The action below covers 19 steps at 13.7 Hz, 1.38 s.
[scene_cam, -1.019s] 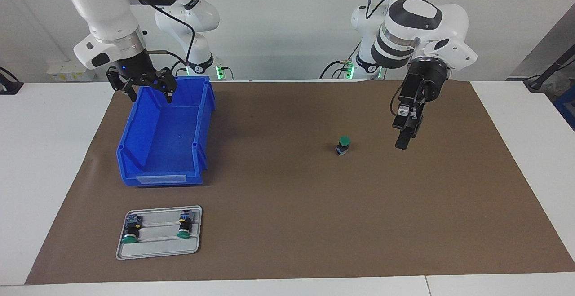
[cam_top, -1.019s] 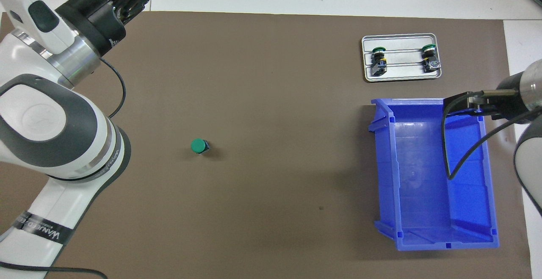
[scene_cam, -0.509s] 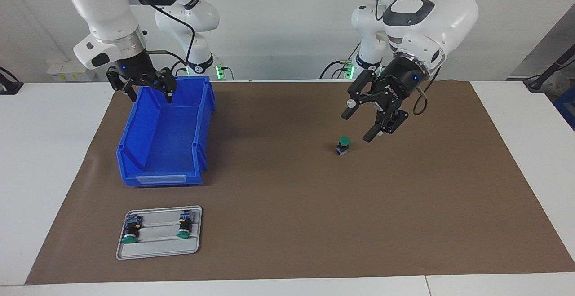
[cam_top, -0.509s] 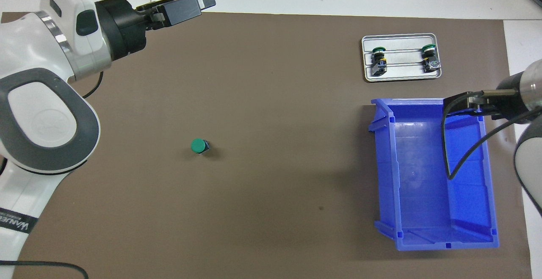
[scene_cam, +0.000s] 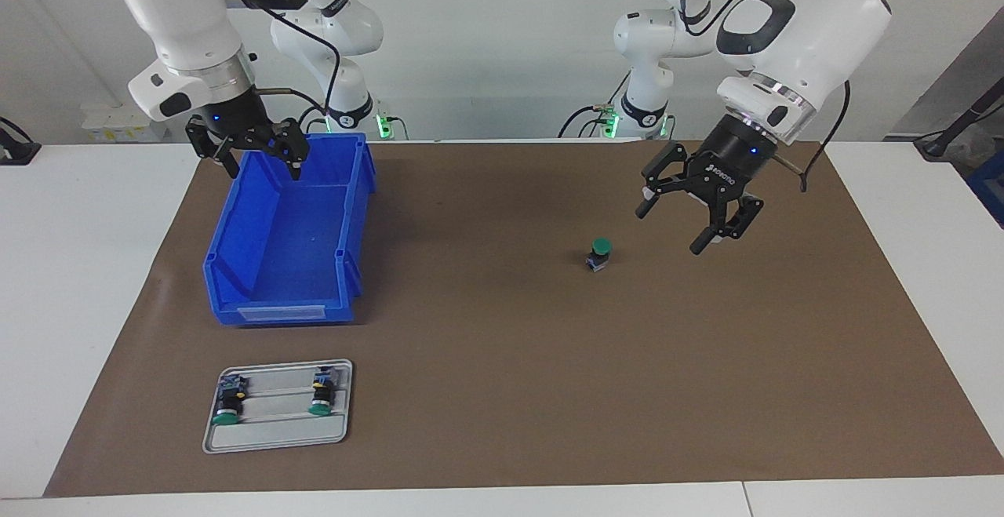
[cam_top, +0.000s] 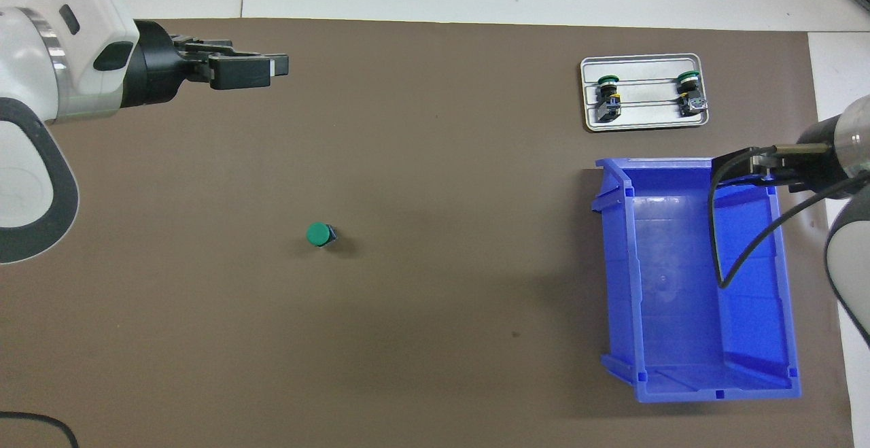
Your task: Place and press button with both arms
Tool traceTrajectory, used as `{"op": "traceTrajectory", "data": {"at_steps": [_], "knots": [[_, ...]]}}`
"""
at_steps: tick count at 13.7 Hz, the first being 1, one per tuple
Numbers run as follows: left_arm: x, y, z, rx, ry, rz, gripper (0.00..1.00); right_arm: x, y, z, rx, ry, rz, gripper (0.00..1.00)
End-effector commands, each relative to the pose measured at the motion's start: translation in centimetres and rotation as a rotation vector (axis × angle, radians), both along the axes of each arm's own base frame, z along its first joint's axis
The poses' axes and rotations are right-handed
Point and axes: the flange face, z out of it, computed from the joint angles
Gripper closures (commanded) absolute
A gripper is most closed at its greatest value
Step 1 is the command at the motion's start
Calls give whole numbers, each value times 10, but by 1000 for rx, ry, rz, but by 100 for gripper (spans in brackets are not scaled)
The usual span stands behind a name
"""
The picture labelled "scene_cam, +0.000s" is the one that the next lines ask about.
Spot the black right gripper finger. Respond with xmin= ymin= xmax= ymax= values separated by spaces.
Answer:
xmin=186 ymin=118 xmax=242 ymax=180
xmin=263 ymin=118 xmax=311 ymax=182

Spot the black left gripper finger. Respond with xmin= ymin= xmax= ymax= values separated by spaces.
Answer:
xmin=689 ymin=199 xmax=766 ymax=257
xmin=635 ymin=140 xmax=700 ymax=220

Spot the green button with grey block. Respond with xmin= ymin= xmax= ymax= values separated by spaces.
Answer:
xmin=212 ymin=373 xmax=250 ymax=426

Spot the green button with yellow block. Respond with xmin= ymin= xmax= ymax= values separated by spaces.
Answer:
xmin=307 ymin=366 xmax=340 ymax=417

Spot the blue plastic storage bin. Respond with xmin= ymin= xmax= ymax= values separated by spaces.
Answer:
xmin=202 ymin=133 xmax=377 ymax=327

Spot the white power strip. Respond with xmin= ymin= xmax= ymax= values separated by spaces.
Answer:
xmin=82 ymin=105 xmax=169 ymax=143

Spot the brown table mat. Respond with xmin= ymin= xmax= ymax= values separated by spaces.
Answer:
xmin=43 ymin=139 xmax=1004 ymax=498

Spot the black stand pole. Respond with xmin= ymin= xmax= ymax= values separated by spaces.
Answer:
xmin=914 ymin=74 xmax=1004 ymax=161

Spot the blue crate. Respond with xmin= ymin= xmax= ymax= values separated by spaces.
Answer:
xmin=966 ymin=148 xmax=1004 ymax=228

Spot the grey metal tray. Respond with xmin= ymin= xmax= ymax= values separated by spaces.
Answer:
xmin=202 ymin=359 xmax=354 ymax=455

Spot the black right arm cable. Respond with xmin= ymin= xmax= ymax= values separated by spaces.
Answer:
xmin=213 ymin=0 xmax=342 ymax=135

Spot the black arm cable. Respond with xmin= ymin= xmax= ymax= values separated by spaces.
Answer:
xmin=655 ymin=0 xmax=853 ymax=192
xmin=213 ymin=0 xmax=342 ymax=135

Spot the black base cable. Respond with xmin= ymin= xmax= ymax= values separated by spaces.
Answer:
xmin=557 ymin=70 xmax=632 ymax=139

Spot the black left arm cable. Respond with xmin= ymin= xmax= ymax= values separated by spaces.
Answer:
xmin=655 ymin=0 xmax=853 ymax=192

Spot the black clamp mount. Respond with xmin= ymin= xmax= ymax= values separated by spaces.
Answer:
xmin=0 ymin=117 xmax=42 ymax=166

